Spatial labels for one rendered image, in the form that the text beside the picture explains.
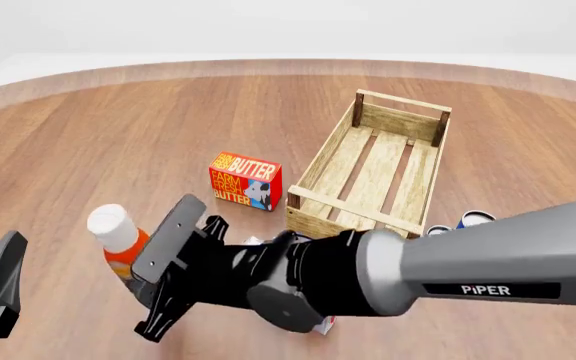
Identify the white carton with red print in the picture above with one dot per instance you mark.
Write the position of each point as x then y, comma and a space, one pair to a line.
326, 325

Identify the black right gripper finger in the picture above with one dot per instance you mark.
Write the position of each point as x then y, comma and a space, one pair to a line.
140, 292

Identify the white and dark tin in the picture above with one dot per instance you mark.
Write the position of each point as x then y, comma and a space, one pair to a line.
438, 230

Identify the ketchup bottle with white cap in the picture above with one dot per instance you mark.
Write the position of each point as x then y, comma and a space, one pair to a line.
113, 228

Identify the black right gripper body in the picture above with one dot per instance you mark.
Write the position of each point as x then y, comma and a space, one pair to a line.
188, 258

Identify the white grey packet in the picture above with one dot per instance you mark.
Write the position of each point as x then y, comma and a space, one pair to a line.
255, 240

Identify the blue and white tin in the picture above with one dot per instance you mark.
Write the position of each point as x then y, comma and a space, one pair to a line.
475, 218

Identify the red butter box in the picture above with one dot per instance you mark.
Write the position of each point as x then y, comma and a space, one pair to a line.
245, 183

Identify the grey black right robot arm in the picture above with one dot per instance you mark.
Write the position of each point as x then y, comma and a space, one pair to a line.
468, 255

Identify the wooden slat tray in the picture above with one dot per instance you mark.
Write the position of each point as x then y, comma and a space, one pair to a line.
368, 168

